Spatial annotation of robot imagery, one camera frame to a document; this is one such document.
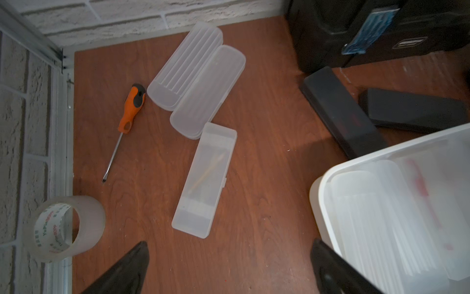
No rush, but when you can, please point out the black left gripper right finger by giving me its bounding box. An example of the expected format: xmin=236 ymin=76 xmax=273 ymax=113
xmin=310 ymin=238 xmax=382 ymax=294

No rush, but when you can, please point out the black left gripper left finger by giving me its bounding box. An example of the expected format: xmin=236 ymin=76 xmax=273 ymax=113
xmin=82 ymin=241 xmax=149 ymax=294

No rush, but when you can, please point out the ribbed translucent pencil case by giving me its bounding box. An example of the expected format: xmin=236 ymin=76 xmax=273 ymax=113
xmin=329 ymin=160 xmax=449 ymax=294
xmin=147 ymin=22 xmax=223 ymax=111

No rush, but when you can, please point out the small translucent pencil case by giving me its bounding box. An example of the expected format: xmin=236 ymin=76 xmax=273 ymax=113
xmin=392 ymin=145 xmax=470 ymax=281

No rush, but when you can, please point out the white plastic storage box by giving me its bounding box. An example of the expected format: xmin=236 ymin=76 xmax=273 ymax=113
xmin=309 ymin=124 xmax=470 ymax=294

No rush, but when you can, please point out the translucent pencil case with pencil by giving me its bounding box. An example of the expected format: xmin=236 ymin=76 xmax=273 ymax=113
xmin=171 ymin=122 xmax=237 ymax=239

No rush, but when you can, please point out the long black pencil case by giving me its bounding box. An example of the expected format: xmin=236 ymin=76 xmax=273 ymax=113
xmin=300 ymin=67 xmax=388 ymax=159

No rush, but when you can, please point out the smooth translucent pencil case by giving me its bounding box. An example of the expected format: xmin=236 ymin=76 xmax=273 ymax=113
xmin=170 ymin=45 xmax=246 ymax=140

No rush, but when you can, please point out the flat black pencil case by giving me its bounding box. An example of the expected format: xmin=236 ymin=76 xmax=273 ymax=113
xmin=359 ymin=88 xmax=470 ymax=134

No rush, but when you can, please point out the clear tape roll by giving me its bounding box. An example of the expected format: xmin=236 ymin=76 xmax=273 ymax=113
xmin=23 ymin=196 xmax=106 ymax=263

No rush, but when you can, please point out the black plastic toolbox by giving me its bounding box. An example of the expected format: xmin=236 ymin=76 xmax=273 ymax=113
xmin=286 ymin=1 xmax=470 ymax=74

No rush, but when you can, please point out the orange handled screwdriver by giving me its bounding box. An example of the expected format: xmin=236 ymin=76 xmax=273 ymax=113
xmin=102 ymin=83 xmax=146 ymax=183

